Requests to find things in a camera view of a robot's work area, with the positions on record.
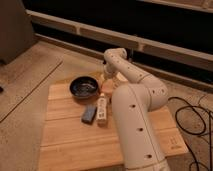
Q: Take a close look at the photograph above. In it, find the dark ceramic bowl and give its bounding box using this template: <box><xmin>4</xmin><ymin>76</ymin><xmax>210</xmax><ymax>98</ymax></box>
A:
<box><xmin>69</xmin><ymin>76</ymin><xmax>99</xmax><ymax>99</ymax></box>

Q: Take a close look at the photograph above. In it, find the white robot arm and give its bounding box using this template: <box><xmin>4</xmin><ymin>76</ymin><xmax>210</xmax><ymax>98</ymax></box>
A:
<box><xmin>104</xmin><ymin>48</ymin><xmax>171</xmax><ymax>171</ymax></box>

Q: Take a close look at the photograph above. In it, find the white ceramic cup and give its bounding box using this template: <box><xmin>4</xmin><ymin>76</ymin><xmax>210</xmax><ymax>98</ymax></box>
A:
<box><xmin>101</xmin><ymin>79</ymin><xmax>116</xmax><ymax>96</ymax></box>

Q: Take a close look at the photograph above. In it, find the white bottle with label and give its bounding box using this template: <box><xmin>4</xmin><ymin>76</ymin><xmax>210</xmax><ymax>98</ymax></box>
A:
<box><xmin>96</xmin><ymin>93</ymin><xmax>107</xmax><ymax>126</ymax></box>

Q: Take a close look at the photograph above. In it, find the blue sponge block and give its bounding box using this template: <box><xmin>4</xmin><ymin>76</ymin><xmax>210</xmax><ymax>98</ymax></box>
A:
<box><xmin>81</xmin><ymin>105</ymin><xmax>96</xmax><ymax>124</ymax></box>

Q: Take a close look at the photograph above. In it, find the wooden board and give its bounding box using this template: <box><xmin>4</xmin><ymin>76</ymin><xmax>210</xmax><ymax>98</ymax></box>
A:
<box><xmin>37</xmin><ymin>78</ymin><xmax>190</xmax><ymax>171</ymax></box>

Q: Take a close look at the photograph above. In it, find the grey cabinet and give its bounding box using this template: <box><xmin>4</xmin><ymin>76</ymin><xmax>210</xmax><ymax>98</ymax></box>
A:
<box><xmin>0</xmin><ymin>0</ymin><xmax>37</xmax><ymax>64</ymax></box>

